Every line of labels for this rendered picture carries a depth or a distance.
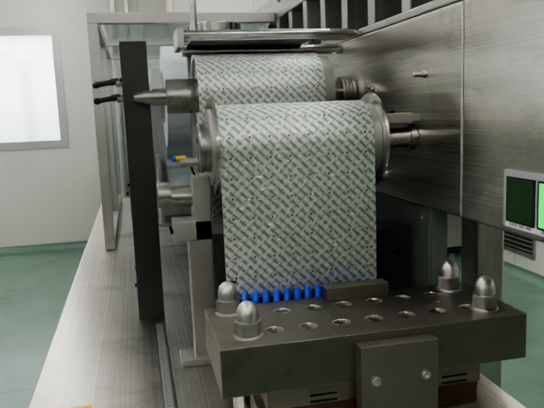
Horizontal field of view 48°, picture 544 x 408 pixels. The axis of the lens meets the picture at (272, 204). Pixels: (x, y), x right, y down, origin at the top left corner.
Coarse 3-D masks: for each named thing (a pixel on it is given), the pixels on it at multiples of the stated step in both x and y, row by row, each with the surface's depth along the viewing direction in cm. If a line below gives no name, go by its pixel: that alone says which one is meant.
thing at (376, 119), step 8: (368, 104) 96; (208, 112) 91; (376, 112) 94; (208, 120) 91; (376, 120) 93; (376, 128) 93; (376, 136) 93; (376, 144) 93; (376, 152) 94; (376, 160) 94; (376, 168) 96
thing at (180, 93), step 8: (168, 80) 114; (176, 80) 114; (184, 80) 114; (192, 80) 114; (168, 88) 112; (176, 88) 113; (184, 88) 113; (192, 88) 113; (168, 96) 112; (176, 96) 112; (184, 96) 113; (192, 96) 113; (168, 104) 113; (176, 104) 113; (184, 104) 113; (192, 104) 114; (168, 112) 114; (176, 112) 115; (184, 112) 115; (192, 112) 116
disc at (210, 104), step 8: (208, 104) 92; (216, 120) 87; (216, 128) 86; (216, 136) 86; (216, 144) 86; (216, 152) 87; (216, 160) 88; (216, 168) 88; (216, 176) 89; (216, 184) 90; (216, 192) 91
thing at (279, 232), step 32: (224, 192) 88; (256, 192) 89; (288, 192) 90; (320, 192) 92; (352, 192) 93; (224, 224) 89; (256, 224) 90; (288, 224) 91; (320, 224) 92; (352, 224) 93; (256, 256) 91; (288, 256) 92; (320, 256) 93; (352, 256) 94; (256, 288) 91
